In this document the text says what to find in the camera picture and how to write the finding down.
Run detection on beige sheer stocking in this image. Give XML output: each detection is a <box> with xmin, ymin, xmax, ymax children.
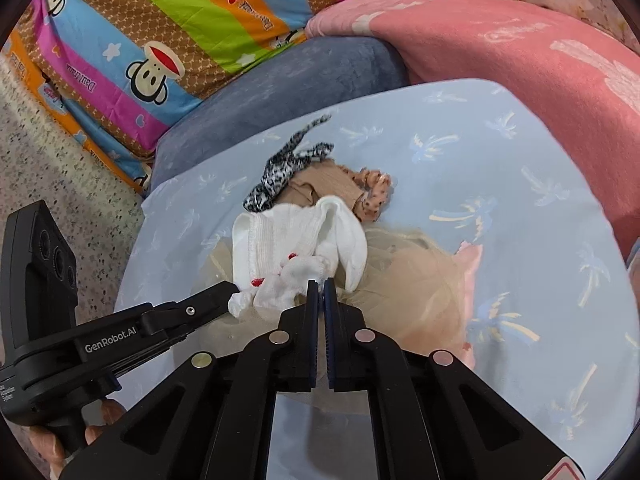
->
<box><xmin>196</xmin><ymin>228</ymin><xmax>460</xmax><ymax>356</ymax></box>

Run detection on blue-grey velvet cushion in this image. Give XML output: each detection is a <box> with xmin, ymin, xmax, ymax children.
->
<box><xmin>151</xmin><ymin>37</ymin><xmax>409</xmax><ymax>188</ymax></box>

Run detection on person left hand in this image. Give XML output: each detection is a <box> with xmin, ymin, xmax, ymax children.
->
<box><xmin>27</xmin><ymin>398</ymin><xmax>126</xmax><ymax>480</ymax></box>

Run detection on white cloth socks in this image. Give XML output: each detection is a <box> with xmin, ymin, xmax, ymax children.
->
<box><xmin>228</xmin><ymin>196</ymin><xmax>368</xmax><ymax>321</ymax></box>

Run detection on tan drawstring pouch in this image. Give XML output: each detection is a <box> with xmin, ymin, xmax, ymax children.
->
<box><xmin>276</xmin><ymin>159</ymin><xmax>364</xmax><ymax>208</ymax></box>

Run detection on colourful monkey striped pillow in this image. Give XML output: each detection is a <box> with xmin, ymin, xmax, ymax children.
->
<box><xmin>2</xmin><ymin>0</ymin><xmax>345</xmax><ymax>193</ymax></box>

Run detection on leopard print scrunchie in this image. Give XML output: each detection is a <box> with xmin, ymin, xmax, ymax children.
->
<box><xmin>243</xmin><ymin>114</ymin><xmax>334</xmax><ymax>212</ymax></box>

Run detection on pink blanket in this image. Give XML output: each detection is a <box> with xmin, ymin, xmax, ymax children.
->
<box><xmin>306</xmin><ymin>0</ymin><xmax>639</xmax><ymax>254</ymax></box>

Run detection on pink cleaning cloth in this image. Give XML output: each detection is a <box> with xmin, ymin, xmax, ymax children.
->
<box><xmin>449</xmin><ymin>242</ymin><xmax>483</xmax><ymax>370</ymax></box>

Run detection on peach dotted scrunchie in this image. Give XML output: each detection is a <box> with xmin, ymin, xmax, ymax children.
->
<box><xmin>352</xmin><ymin>168</ymin><xmax>392</xmax><ymax>222</ymax></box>

